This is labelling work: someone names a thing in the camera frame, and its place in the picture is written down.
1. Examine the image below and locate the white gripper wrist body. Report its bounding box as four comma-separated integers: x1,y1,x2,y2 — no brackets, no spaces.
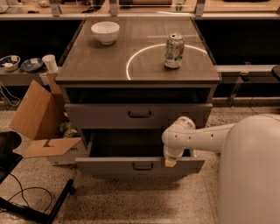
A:
164,145,184,161

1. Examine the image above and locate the grey drawer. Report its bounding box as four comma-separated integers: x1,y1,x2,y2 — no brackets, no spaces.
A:
76,129,204,178
65,103,213,129

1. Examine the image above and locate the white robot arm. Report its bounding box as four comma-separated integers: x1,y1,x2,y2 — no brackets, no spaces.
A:
162,114,280,224

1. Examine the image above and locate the grey drawer cabinet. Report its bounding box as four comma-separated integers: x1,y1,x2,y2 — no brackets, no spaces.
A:
54,16,221,179

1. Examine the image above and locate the grey top drawer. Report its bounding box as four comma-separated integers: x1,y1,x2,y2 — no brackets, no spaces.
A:
65,103,213,129

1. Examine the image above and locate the open cardboard box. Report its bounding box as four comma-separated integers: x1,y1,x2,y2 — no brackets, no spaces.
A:
10,73,89,165

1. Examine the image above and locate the crushed soda can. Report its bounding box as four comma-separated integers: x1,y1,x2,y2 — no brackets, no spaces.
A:
164,32,185,69

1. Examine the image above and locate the white ceramic bowl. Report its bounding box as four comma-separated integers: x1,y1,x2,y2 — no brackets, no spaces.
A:
91,21,120,45

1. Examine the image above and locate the white paper cup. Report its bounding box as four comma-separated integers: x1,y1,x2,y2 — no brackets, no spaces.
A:
42,54,58,73

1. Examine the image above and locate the black chair base left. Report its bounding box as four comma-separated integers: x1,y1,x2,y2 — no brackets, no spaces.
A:
0,130,76,224

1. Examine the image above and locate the blue patterned bowl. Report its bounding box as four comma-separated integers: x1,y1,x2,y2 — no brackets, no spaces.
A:
20,58,44,73

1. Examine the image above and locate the long side shelf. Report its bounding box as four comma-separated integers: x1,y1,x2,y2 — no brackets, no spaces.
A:
0,67,50,87

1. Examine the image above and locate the white blue bowl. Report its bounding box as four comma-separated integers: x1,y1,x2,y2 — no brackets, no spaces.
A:
0,55,21,72

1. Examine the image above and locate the black floor cable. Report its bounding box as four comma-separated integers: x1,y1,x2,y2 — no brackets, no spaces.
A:
7,172,53,214

